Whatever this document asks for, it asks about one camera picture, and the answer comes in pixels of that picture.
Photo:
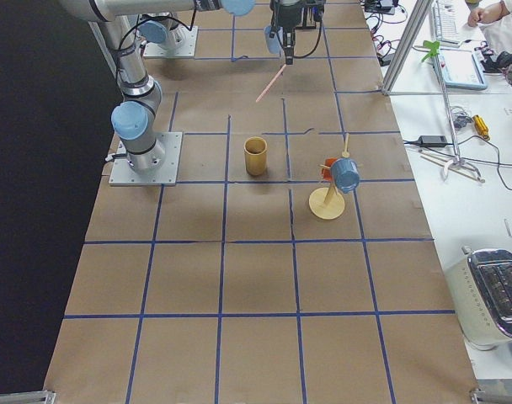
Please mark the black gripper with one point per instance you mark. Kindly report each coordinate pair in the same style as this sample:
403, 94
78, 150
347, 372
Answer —
286, 18

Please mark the pink chopstick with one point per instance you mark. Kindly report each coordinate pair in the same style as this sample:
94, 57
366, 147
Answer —
271, 83

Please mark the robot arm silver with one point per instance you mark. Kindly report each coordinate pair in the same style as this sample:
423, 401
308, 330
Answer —
133, 119
162, 31

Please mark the bamboo chopstick holder cup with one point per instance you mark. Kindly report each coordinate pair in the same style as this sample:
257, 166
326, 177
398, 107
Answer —
255, 154

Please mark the orange red mug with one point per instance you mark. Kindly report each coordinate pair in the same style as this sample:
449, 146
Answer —
326, 169

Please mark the blue mug on tree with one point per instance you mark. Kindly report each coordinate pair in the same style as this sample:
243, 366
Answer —
345, 174

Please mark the wooden mug tree stand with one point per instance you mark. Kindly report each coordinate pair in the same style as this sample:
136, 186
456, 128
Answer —
328, 203

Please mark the white keyboard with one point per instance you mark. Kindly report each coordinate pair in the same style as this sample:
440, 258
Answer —
443, 22

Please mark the black power adapter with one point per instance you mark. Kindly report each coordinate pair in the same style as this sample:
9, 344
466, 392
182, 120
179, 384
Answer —
432, 141

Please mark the blue framed tablet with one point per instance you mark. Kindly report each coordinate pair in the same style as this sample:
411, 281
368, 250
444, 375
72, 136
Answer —
461, 69

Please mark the yellow screwdriver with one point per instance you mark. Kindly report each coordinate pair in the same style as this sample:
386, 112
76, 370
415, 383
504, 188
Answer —
481, 127

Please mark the person in white shirt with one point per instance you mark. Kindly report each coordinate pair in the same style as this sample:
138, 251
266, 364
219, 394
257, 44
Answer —
495, 21

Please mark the chrome toaster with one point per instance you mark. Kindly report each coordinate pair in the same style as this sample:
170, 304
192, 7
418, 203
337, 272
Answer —
481, 289

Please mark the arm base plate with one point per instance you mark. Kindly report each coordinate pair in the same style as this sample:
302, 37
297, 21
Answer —
186, 50
160, 166

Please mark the aluminium frame post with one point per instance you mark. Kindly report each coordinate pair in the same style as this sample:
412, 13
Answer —
412, 28

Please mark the green handled grabber tool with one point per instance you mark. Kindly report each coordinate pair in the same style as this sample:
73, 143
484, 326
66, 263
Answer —
456, 162

